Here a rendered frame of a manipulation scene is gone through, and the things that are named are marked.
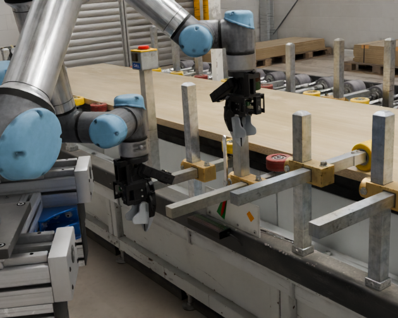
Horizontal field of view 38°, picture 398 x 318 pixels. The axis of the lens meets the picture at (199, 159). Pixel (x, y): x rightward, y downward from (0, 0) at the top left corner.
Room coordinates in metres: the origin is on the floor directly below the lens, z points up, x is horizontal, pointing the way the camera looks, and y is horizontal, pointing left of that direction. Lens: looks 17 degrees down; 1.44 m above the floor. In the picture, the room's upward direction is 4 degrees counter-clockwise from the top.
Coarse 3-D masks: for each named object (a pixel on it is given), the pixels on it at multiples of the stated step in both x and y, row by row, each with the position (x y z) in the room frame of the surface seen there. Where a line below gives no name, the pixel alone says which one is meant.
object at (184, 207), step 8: (264, 176) 1.67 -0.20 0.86; (272, 176) 1.67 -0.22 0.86; (232, 184) 1.61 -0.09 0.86; (240, 184) 1.61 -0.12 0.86; (208, 192) 1.55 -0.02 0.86; (216, 192) 1.55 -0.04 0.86; (224, 192) 1.56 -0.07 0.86; (184, 200) 1.51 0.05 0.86; (192, 200) 1.50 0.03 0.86; (200, 200) 1.51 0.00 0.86; (208, 200) 1.52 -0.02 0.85; (216, 200) 1.54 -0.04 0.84; (224, 200) 1.56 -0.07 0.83; (168, 208) 1.46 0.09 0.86; (176, 208) 1.46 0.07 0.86; (184, 208) 1.48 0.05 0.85; (192, 208) 1.49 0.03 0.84; (200, 208) 1.51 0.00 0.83; (168, 216) 1.47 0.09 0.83; (176, 216) 1.46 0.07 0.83
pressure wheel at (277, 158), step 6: (270, 156) 1.71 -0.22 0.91; (276, 156) 1.72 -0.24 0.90; (282, 156) 1.71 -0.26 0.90; (288, 156) 1.70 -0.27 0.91; (270, 162) 1.68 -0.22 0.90; (276, 162) 1.67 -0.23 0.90; (282, 162) 1.67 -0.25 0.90; (270, 168) 1.68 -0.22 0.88; (276, 168) 1.67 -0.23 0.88; (282, 168) 1.67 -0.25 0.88
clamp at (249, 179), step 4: (232, 172) 1.69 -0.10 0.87; (228, 176) 1.69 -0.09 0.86; (232, 176) 1.66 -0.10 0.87; (236, 176) 1.65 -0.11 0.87; (244, 176) 1.65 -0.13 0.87; (248, 176) 1.65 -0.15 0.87; (252, 176) 1.64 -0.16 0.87; (232, 180) 1.66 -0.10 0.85; (236, 180) 1.65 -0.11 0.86; (240, 180) 1.64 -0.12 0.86; (244, 180) 1.62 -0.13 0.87; (248, 180) 1.61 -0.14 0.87; (252, 180) 1.61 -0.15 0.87; (248, 184) 1.61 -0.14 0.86
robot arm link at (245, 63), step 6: (252, 54) 1.51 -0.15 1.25; (228, 60) 1.52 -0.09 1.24; (234, 60) 1.50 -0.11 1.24; (240, 60) 1.50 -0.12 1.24; (246, 60) 1.50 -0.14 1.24; (252, 60) 1.51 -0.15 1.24; (228, 66) 1.52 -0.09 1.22; (234, 66) 1.50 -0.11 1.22; (240, 66) 1.50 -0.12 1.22; (246, 66) 1.50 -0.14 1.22; (252, 66) 1.51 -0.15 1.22; (246, 72) 1.51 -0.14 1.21
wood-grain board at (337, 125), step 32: (96, 64) 4.25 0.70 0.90; (96, 96) 2.98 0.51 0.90; (160, 96) 2.87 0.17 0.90; (288, 96) 2.66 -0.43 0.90; (224, 128) 2.13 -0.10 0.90; (256, 128) 2.10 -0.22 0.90; (288, 128) 2.07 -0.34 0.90; (320, 128) 2.04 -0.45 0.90; (352, 128) 2.01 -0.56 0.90; (320, 160) 1.66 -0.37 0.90
